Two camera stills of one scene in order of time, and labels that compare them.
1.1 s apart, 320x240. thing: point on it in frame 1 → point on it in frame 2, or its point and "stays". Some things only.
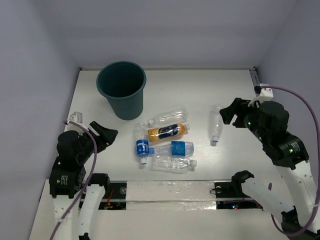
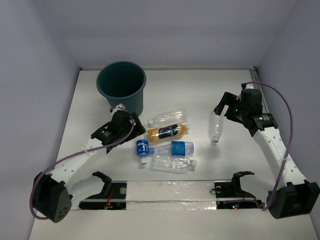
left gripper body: x=99 y=137 → x=136 y=124
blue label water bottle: x=175 y=148 stays
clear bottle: x=179 y=116 stays
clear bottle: x=215 y=124 stays
